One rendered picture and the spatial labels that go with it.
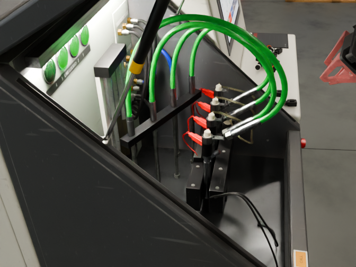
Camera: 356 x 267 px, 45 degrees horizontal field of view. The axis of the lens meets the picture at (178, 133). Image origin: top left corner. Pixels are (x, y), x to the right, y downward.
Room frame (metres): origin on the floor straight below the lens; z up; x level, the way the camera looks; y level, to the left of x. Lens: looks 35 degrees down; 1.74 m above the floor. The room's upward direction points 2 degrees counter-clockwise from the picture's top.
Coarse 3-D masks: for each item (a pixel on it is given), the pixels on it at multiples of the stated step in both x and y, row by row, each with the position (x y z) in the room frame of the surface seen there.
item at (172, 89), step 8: (192, 32) 1.04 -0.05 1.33; (184, 40) 1.05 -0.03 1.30; (248, 40) 1.01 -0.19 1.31; (176, 48) 1.05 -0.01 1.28; (256, 48) 1.00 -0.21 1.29; (176, 56) 1.05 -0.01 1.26; (264, 56) 1.00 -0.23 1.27; (264, 96) 1.00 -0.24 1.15; (176, 104) 1.06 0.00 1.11; (248, 104) 1.01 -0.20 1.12; (256, 104) 1.00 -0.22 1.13; (232, 112) 1.02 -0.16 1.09; (240, 112) 1.01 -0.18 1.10
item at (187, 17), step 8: (176, 16) 0.89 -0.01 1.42; (184, 16) 0.88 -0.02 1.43; (192, 16) 0.88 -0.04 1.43; (200, 16) 0.87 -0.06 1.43; (208, 16) 0.87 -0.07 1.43; (216, 24) 0.87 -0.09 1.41; (224, 24) 0.86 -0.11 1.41; (232, 24) 0.86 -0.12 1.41; (240, 32) 0.85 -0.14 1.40; (248, 32) 0.86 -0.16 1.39; (256, 40) 0.85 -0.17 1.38; (136, 48) 0.91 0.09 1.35; (264, 48) 0.84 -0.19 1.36; (272, 56) 0.84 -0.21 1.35; (280, 64) 0.84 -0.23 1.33; (128, 72) 0.91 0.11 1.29; (280, 72) 0.83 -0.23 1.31; (280, 80) 0.84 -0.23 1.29; (128, 96) 0.91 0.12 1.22; (128, 104) 0.91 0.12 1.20; (280, 104) 0.83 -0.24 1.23; (128, 112) 0.91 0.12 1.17; (272, 112) 0.84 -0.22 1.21; (128, 120) 0.91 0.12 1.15; (264, 120) 0.84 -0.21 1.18
